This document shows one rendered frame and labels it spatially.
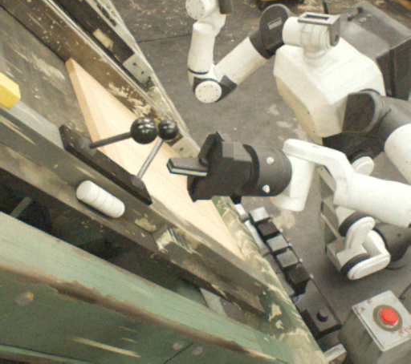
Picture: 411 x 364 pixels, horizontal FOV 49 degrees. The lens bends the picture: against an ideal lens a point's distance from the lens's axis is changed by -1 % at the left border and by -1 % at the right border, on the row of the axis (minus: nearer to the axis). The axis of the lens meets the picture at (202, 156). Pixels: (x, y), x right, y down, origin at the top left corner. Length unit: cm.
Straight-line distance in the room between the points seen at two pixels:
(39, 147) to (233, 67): 83
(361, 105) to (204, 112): 216
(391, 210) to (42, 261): 57
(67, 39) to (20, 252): 76
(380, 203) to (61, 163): 51
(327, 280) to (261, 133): 120
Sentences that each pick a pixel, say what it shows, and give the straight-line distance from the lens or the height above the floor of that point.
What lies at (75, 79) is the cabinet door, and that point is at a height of 137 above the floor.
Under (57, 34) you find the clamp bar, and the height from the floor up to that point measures 143.
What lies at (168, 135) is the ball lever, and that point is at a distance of 74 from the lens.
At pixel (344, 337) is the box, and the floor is 80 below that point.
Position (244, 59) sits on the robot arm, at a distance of 133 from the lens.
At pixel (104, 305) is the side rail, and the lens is 46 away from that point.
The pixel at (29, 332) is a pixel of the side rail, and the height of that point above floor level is 153.
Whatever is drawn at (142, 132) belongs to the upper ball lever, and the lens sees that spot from 59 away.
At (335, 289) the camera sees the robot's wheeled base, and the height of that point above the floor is 17.
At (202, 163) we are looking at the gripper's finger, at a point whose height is 144.
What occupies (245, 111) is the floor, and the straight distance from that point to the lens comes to 314.
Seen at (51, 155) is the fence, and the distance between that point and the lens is 63.
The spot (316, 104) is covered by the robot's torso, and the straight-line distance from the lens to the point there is 110.
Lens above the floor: 193
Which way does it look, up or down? 44 degrees down
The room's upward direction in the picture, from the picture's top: straight up
